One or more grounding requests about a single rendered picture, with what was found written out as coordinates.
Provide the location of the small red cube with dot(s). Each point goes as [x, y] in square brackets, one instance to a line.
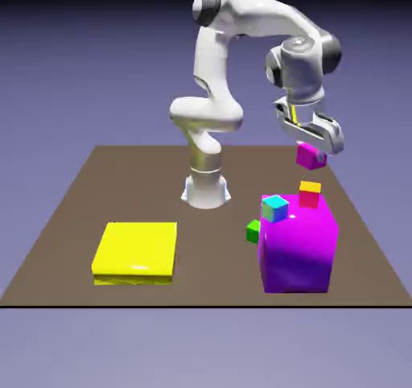
[309, 194]

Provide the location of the small green cube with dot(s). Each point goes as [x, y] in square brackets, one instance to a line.
[252, 231]

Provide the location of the small magenta cube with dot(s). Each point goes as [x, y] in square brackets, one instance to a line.
[307, 157]

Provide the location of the large yellow box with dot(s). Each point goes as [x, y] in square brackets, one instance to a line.
[136, 252]

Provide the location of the large magenta box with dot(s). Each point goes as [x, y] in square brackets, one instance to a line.
[297, 249]

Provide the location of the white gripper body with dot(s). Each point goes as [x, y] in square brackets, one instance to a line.
[315, 133]

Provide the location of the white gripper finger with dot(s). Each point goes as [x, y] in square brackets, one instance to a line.
[321, 158]

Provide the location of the small cyan cube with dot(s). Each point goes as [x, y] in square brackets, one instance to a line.
[274, 208]

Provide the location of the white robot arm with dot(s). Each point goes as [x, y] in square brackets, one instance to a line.
[212, 72]

